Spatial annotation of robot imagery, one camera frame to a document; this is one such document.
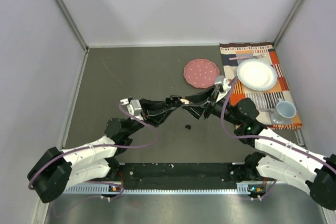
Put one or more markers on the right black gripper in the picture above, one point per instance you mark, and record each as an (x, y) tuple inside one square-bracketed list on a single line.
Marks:
[(197, 112)]

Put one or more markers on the white paper plate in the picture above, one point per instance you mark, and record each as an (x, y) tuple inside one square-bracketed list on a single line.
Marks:
[(257, 75)]

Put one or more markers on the patterned orange cloth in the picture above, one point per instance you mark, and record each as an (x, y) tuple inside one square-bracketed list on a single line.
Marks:
[(261, 99)]

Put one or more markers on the cream earbud charging case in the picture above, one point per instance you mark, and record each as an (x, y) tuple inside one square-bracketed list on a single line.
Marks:
[(184, 101)]

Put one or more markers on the pink handled utensil upper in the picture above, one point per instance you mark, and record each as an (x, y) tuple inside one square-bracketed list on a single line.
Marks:
[(241, 58)]

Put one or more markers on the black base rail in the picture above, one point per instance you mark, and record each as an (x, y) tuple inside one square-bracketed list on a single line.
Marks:
[(178, 176)]

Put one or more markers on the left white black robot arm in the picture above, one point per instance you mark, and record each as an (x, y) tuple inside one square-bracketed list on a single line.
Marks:
[(58, 170)]

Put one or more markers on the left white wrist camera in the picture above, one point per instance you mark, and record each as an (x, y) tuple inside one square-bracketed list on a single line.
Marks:
[(133, 107)]

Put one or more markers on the pink dotted plate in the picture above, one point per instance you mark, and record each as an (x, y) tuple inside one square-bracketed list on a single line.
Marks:
[(201, 73)]

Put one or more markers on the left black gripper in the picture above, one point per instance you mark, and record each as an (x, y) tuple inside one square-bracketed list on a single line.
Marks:
[(155, 113)]

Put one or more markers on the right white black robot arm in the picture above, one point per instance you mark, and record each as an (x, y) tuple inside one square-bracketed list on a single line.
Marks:
[(276, 157)]

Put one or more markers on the black earbud charging case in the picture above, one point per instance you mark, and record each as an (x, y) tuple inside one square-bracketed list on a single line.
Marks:
[(173, 101)]

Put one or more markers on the aluminium frame profile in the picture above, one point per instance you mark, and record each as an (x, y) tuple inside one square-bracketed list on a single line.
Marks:
[(283, 204)]

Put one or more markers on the grey slotted cable duct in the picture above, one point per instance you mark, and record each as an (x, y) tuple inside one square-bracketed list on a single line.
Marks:
[(101, 189)]

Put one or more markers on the light blue cup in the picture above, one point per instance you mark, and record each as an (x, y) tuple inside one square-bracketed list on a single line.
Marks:
[(284, 112)]

